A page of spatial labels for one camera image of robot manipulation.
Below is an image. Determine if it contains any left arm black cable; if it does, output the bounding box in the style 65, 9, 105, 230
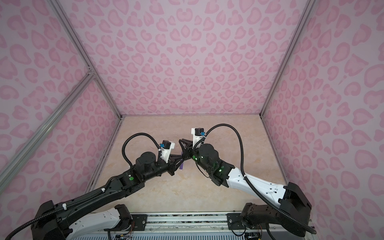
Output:
4, 132, 160, 240

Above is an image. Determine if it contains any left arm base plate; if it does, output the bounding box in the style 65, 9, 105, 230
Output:
104, 214, 148, 232

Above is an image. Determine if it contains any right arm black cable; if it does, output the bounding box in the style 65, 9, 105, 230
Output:
203, 123, 317, 235

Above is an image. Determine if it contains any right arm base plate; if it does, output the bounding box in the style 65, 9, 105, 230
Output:
226, 213, 266, 230

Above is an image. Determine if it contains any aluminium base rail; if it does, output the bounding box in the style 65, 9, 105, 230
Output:
65, 211, 316, 240

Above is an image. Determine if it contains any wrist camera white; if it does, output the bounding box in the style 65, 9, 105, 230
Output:
191, 128, 205, 147
158, 140, 175, 163

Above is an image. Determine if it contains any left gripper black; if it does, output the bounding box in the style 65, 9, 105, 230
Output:
143, 153, 184, 183

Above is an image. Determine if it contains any diagonal aluminium frame bar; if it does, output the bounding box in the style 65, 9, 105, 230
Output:
1, 71, 95, 193

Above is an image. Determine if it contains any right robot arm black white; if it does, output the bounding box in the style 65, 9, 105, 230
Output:
179, 139, 317, 237

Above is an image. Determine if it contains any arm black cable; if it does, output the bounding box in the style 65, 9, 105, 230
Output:
4, 132, 160, 240
203, 123, 317, 235

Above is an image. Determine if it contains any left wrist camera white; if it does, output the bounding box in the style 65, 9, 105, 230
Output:
158, 140, 175, 163

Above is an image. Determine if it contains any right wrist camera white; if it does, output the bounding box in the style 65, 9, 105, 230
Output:
191, 128, 205, 147

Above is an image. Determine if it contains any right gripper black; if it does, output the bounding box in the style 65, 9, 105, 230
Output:
177, 139, 214, 173

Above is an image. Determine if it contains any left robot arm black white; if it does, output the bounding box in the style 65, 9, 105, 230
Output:
31, 152, 186, 240

